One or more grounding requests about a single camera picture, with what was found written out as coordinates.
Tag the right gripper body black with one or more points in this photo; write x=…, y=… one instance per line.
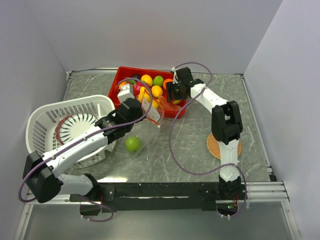
x=178, y=92

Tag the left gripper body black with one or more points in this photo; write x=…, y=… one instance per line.
x=140, y=114

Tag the clear zip bag orange zipper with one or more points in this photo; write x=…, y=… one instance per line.
x=147, y=129

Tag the green lime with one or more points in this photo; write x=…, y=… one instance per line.
x=133, y=144

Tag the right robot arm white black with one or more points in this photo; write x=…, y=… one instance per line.
x=226, y=125

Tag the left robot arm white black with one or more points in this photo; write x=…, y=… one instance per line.
x=44, y=173

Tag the yellow banana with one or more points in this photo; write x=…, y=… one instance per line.
x=176, y=102

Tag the yellow orange centre fruit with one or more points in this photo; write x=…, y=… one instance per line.
x=156, y=91

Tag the orange tangerine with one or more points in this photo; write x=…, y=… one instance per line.
x=165, y=82

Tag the yellow fruit front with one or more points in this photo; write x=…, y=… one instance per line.
x=155, y=104

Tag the green yellow guava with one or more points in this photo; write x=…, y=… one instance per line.
x=158, y=81

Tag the yellow pear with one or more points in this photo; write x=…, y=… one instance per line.
x=144, y=94

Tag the pink dragon fruit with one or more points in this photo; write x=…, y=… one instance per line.
x=136, y=88

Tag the red plastic tray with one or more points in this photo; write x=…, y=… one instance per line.
x=124, y=72

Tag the yellow orange mango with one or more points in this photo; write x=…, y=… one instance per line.
x=122, y=84

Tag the green watermelon wedge back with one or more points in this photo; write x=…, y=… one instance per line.
x=131, y=81

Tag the yellow lemon back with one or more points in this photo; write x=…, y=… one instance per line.
x=147, y=79

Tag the dark purple mangosteen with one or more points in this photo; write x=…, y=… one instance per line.
x=136, y=76

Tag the white blue striped plate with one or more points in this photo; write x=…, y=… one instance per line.
x=75, y=125

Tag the round woven bamboo coaster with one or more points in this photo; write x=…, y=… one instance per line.
x=212, y=147

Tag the dark red plate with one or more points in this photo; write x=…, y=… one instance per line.
x=57, y=130

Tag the white plastic basket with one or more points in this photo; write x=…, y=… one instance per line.
x=40, y=130

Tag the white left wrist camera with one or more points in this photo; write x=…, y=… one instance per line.
x=125, y=92

